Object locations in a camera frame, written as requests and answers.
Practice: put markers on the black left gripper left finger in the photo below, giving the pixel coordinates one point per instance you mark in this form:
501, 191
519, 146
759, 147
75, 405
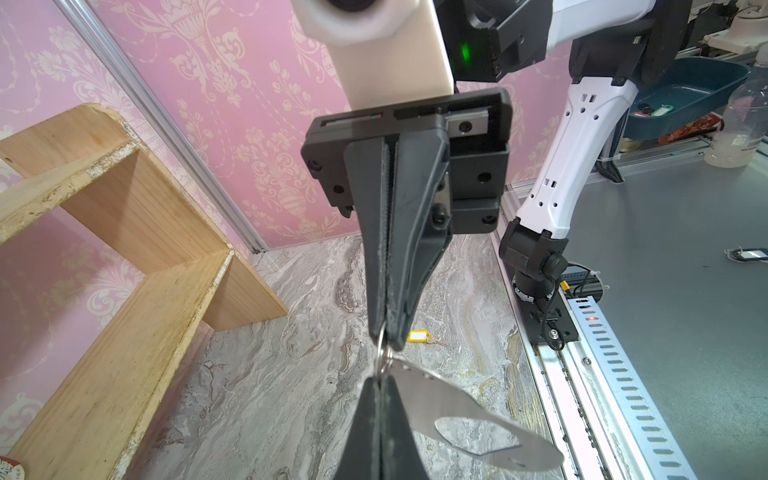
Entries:
361, 457

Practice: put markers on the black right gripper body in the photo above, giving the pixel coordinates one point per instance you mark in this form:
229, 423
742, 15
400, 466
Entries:
478, 125

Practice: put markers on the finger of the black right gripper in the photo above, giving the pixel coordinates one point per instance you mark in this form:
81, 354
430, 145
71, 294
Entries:
368, 167
416, 242

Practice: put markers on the silver metal keyring bottle opener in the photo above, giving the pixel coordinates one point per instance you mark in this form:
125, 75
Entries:
447, 414

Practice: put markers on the wooden two-tier shelf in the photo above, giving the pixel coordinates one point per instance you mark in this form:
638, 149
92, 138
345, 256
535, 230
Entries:
113, 277

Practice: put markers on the key with yellow tag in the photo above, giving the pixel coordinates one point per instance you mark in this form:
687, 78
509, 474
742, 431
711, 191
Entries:
421, 337

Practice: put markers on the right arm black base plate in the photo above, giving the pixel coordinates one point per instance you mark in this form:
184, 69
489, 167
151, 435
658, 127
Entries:
549, 318

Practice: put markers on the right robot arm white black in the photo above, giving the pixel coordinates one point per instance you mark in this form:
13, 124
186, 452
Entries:
617, 48

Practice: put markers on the dark teal plastic tray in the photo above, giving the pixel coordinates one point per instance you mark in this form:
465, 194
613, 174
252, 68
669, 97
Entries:
690, 89

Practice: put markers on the small jar red label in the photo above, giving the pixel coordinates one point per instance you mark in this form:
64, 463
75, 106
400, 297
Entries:
11, 469

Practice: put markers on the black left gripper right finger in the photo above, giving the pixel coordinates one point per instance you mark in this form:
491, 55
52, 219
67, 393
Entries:
399, 455

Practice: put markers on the clear plastic bottle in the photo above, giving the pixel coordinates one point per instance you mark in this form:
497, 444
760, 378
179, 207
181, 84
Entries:
744, 120

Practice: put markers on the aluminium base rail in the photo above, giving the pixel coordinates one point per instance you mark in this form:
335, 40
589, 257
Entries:
599, 413

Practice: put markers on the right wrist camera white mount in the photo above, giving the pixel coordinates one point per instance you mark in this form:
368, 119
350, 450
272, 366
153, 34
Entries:
384, 52

